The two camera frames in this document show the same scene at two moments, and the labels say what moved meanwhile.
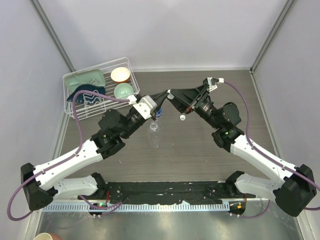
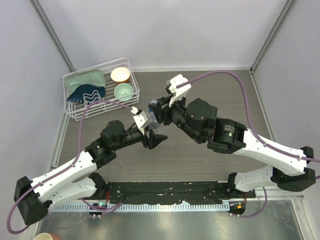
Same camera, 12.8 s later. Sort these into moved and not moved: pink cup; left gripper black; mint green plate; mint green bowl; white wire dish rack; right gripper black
Moved: right gripper black; left gripper black
Not moved: mint green bowl; pink cup; white wire dish rack; mint green plate
